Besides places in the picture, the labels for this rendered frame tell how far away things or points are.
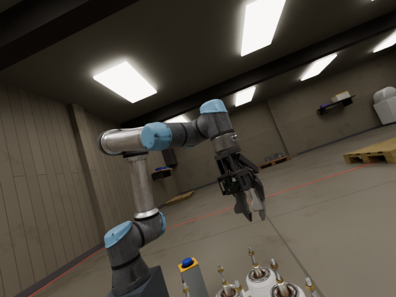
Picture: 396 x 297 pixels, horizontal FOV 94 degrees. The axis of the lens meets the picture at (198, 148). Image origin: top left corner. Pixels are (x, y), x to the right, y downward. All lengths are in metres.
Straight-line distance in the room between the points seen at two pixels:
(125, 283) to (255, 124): 8.02
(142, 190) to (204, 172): 7.50
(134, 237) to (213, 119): 0.60
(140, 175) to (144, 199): 0.11
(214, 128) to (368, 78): 10.13
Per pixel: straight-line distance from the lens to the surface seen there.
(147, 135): 0.50
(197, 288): 0.85
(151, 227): 0.93
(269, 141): 8.48
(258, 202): 0.55
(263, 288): 0.73
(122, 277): 0.90
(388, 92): 9.80
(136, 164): 0.88
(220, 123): 0.52
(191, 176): 8.45
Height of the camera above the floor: 0.63
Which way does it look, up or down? 7 degrees up
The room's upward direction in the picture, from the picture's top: 19 degrees counter-clockwise
